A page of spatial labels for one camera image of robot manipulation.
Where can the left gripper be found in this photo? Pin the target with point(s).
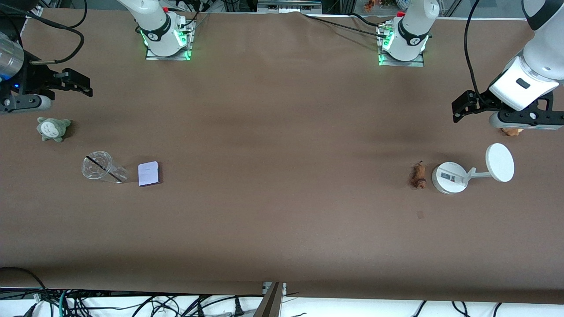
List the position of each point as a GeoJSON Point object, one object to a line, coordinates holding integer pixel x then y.
{"type": "Point", "coordinates": [484, 100]}

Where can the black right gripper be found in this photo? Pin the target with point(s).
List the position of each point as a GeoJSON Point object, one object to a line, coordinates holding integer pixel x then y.
{"type": "Point", "coordinates": [36, 79]}

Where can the brown lion statue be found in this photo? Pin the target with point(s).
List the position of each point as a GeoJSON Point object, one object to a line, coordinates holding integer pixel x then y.
{"type": "Point", "coordinates": [418, 176]}

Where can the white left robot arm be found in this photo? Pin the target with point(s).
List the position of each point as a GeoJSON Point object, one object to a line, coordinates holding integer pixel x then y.
{"type": "Point", "coordinates": [412, 26]}

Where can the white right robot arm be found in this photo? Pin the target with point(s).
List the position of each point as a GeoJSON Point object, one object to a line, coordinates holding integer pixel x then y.
{"type": "Point", "coordinates": [154, 22]}

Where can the grey green plush toy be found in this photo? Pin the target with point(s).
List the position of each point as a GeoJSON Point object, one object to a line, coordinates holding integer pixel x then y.
{"type": "Point", "coordinates": [53, 129]}

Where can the white round desk stand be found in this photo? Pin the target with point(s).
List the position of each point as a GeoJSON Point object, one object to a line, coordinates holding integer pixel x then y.
{"type": "Point", "coordinates": [449, 178]}

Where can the clear plastic cup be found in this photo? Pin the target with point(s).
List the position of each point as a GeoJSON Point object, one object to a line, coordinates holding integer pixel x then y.
{"type": "Point", "coordinates": [99, 167]}

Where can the black drinking straw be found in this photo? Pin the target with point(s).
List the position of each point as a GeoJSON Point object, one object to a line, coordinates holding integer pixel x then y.
{"type": "Point", "coordinates": [104, 169]}

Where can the grey metal box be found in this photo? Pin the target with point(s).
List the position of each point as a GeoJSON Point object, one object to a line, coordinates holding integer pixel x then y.
{"type": "Point", "coordinates": [288, 5]}

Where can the brown table cover sheet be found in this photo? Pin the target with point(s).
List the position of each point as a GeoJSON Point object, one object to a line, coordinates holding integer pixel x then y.
{"type": "Point", "coordinates": [264, 229]}

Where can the brown table support beam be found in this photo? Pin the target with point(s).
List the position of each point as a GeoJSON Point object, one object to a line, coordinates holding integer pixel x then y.
{"type": "Point", "coordinates": [269, 304]}

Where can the black power plug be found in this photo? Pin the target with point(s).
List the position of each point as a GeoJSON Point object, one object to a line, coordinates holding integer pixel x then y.
{"type": "Point", "coordinates": [238, 309]}

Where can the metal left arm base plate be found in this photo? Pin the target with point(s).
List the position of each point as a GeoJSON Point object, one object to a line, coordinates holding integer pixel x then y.
{"type": "Point", "coordinates": [401, 64]}

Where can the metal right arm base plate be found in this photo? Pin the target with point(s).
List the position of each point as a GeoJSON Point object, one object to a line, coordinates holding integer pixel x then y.
{"type": "Point", "coordinates": [167, 57]}

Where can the metal table bracket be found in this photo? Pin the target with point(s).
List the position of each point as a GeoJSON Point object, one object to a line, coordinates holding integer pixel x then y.
{"type": "Point", "coordinates": [265, 288]}

